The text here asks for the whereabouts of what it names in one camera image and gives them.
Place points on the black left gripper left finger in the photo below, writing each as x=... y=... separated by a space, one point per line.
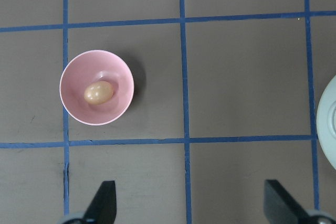
x=102 y=208

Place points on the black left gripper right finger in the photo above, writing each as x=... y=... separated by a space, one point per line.
x=280 y=207

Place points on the glass pot lid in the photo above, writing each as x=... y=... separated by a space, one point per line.
x=326 y=122

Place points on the beige egg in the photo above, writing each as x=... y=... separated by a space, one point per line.
x=98 y=93

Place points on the pink bowl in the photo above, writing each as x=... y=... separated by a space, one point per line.
x=91 y=67

